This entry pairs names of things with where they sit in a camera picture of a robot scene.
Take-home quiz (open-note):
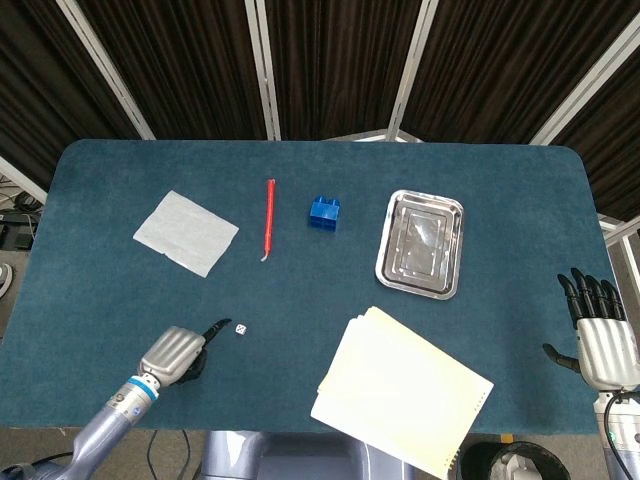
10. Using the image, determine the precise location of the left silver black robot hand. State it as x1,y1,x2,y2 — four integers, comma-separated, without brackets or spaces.
137,318,233,387

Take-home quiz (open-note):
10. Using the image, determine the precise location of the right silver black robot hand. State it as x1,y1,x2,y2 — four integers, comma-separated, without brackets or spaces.
542,267,640,392

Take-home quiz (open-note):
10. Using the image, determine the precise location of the white paper napkin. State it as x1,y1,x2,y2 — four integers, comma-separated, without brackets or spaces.
132,189,240,279

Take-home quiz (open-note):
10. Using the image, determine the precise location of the black waste bin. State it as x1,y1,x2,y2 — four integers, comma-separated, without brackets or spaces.
458,440,572,480

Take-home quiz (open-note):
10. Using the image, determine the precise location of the blue felt table mat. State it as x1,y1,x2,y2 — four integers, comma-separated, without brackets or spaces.
0,138,617,434

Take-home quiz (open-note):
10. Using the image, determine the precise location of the grey robot torso base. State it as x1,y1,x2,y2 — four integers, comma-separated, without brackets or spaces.
197,430,437,480

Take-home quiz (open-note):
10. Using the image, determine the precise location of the red pen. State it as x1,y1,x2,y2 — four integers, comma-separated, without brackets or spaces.
258,178,278,263

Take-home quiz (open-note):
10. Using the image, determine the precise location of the stainless steel tray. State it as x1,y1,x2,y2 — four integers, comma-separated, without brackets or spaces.
374,188,465,302

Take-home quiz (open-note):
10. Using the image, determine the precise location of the cream paper notebook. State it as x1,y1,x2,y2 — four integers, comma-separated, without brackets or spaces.
309,305,496,478

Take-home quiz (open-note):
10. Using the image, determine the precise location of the blue toy building block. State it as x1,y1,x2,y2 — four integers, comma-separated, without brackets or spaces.
307,195,342,234

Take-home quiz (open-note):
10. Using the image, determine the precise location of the black folding partition screen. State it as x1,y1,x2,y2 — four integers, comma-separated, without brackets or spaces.
0,0,640,222

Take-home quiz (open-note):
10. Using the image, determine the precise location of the black floor cable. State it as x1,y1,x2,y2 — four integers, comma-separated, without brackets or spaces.
145,428,193,480

